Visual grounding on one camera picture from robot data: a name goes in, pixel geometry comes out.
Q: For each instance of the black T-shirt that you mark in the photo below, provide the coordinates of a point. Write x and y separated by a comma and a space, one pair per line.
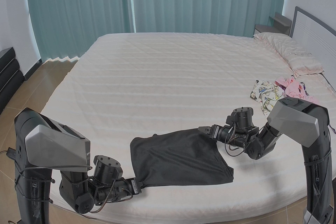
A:
178, 160

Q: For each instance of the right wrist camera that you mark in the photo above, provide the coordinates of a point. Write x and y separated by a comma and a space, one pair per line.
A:
229, 120

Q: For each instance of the white printed garment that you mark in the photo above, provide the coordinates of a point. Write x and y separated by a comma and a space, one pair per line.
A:
265, 94

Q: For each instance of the purple garment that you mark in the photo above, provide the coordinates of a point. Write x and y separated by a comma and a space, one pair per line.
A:
305, 89

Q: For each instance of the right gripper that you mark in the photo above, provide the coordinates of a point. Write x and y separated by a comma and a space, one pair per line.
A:
228, 135

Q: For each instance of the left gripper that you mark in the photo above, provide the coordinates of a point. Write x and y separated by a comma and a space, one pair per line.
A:
120, 190

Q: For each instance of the grey bedside table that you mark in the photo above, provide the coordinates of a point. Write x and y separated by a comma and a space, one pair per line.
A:
266, 27

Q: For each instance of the pink garment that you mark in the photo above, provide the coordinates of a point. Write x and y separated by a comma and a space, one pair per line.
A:
295, 87

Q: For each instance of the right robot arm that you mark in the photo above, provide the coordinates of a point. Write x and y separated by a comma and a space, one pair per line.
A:
296, 120

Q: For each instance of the bed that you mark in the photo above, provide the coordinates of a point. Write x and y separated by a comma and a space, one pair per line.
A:
162, 73

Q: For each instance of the black chest of drawers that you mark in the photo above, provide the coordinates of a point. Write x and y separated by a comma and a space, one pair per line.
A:
9, 76

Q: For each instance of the pale pink pillow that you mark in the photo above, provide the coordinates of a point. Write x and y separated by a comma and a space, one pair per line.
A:
291, 52

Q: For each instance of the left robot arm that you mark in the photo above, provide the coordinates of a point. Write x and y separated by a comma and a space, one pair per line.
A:
52, 144

